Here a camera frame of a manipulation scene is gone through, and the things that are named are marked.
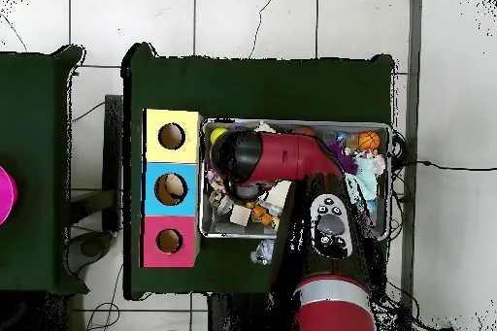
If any cream waffle cloth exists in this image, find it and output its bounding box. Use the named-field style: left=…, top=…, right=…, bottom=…
left=253, top=122, right=293, bottom=208

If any black floor cable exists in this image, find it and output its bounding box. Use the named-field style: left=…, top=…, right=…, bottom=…
left=391, top=159, right=497, bottom=172

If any magenta round object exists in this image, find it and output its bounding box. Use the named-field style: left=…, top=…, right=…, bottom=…
left=0, top=165, right=19, bottom=226

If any purple spiky monster toy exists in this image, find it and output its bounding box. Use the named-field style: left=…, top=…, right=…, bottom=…
left=327, top=140, right=359, bottom=175

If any mint green waffle cloth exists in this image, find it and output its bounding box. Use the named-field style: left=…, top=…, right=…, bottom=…
left=345, top=155, right=379, bottom=202

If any small wooden block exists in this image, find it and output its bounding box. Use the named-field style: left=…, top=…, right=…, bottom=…
left=228, top=204, right=252, bottom=227

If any grey metal post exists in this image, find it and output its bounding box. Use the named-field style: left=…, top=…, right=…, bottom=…
left=400, top=0, right=423, bottom=309

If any wooden box with three holes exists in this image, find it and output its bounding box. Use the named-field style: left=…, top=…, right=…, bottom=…
left=140, top=108, right=204, bottom=269

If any black metal stand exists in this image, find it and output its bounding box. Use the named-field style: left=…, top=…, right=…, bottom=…
left=69, top=93, right=124, bottom=233

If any clear mesh bin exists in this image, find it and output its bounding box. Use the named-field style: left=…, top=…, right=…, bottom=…
left=199, top=118, right=392, bottom=242

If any clear plastic bottle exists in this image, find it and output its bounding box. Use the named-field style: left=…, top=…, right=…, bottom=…
left=249, top=238, right=276, bottom=266

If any orange toy basketball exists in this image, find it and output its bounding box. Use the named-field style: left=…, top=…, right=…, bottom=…
left=355, top=130, right=381, bottom=152

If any dark green table cloth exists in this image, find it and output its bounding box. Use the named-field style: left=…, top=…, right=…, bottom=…
left=0, top=45, right=89, bottom=295
left=120, top=42, right=398, bottom=301

